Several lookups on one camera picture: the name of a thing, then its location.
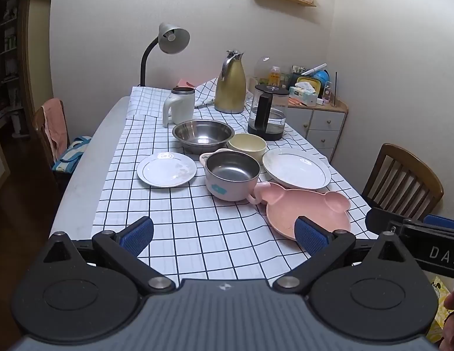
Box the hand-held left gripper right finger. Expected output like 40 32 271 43
273 216 421 295

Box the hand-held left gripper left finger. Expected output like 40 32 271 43
42 216 176 295

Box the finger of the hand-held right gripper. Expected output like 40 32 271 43
424 215 454 231
366 208 407 235

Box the pink bear-shaped plate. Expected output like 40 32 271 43
253 182 352 241

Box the large white plate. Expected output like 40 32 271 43
262 148 332 190

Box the small white plate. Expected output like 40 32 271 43
136 152 197 188

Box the pink steel-lined bowl with handles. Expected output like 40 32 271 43
199 149 263 205

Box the cream bowl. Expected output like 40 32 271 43
227 133 268 165

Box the wide steel bowl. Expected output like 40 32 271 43
172 119 235 155

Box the yellow cartoon tissue box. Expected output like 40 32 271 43
426 276 452 344

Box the white checked tablecloth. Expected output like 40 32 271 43
91 77 379 286

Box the wooden slatted chair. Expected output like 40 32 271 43
362 143 444 220

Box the blue striped cushion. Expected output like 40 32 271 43
52 136 93 174

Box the white drawer cabinet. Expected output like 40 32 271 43
285 93 348 163

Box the white mug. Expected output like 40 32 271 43
162 87 196 128

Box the pale tissue box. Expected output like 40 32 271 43
289 82 318 106

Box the pink towel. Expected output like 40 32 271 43
42 99 68 154

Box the yellow container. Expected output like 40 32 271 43
296 76 323 96

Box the blue globe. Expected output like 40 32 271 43
311 69 330 88

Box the gold thermos jug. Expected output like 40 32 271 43
214 50 247 114

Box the glass dome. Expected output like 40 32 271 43
254 56 282 86

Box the grey desk lamp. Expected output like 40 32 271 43
140 22 191 87

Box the dark bookshelf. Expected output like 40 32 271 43
0 0 30 140

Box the glass kettle with black handle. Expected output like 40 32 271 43
247 84 289 141

